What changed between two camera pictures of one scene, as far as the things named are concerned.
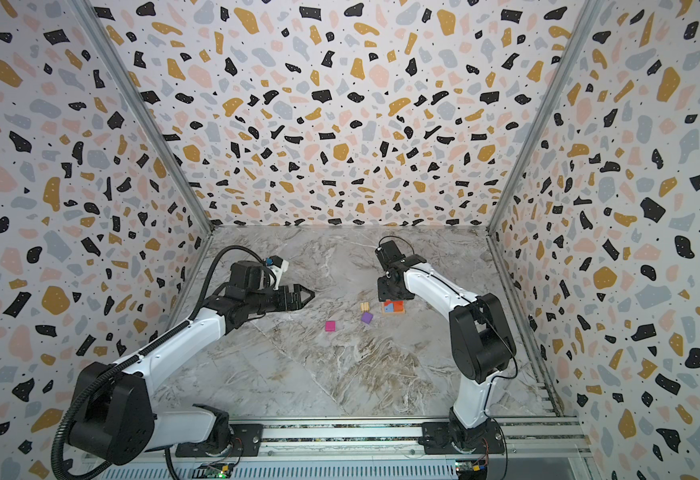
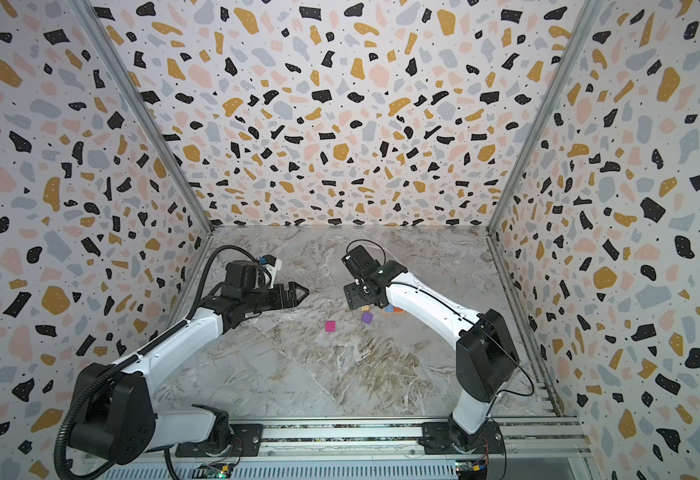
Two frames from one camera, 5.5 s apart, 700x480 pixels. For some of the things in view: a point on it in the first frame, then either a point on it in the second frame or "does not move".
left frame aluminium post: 105,37 does not move
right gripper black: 392,283 to 357,285
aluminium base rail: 537,448 does not move
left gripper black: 284,295 does not move
